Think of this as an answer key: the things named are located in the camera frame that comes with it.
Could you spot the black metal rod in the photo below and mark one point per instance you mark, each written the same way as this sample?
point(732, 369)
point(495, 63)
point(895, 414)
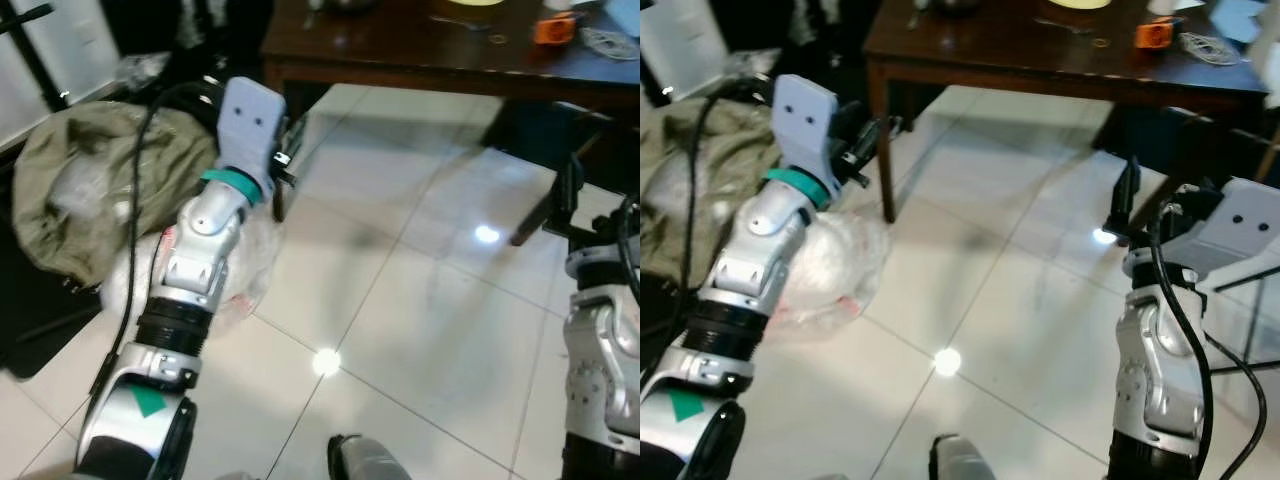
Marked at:
point(30, 45)

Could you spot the grey robot foot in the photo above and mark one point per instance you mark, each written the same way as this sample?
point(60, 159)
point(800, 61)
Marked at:
point(962, 458)
point(362, 458)

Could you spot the metal spoon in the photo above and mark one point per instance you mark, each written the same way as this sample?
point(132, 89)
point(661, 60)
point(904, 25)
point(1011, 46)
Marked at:
point(460, 21)
point(1078, 26)

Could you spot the dark brown wooden table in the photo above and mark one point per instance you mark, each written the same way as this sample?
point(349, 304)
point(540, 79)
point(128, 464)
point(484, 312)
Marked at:
point(1000, 55)
point(420, 50)

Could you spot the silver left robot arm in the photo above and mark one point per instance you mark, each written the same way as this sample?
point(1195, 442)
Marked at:
point(770, 235)
point(205, 235)

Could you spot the clear plastic bag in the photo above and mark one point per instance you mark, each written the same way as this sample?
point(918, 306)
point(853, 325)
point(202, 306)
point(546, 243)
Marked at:
point(255, 260)
point(835, 270)

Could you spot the small orange object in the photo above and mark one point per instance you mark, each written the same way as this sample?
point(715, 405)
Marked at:
point(1152, 35)
point(553, 30)

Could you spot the olive green cloth bag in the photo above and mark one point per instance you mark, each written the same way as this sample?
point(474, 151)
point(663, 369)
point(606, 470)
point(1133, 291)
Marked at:
point(90, 170)
point(720, 160)

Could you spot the yellow plate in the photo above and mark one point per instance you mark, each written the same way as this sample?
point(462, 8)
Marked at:
point(485, 3)
point(1080, 4)

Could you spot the light grey left wrist camera mount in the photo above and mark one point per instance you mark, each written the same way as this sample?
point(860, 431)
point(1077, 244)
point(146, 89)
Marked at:
point(805, 125)
point(250, 125)

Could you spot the black floor mat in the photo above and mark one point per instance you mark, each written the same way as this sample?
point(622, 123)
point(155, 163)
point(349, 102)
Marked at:
point(35, 310)

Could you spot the light grey right wrist camera mount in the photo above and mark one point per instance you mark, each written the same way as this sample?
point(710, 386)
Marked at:
point(1235, 230)

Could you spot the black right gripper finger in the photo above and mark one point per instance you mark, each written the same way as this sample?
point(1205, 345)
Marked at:
point(568, 195)
point(1122, 200)

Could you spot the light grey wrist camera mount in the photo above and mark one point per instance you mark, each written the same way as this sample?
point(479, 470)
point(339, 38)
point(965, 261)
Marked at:
point(805, 125)
point(1235, 230)
point(250, 125)

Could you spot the light blue paper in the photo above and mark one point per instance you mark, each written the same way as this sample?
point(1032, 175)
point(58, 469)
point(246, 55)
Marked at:
point(1237, 20)
point(625, 15)

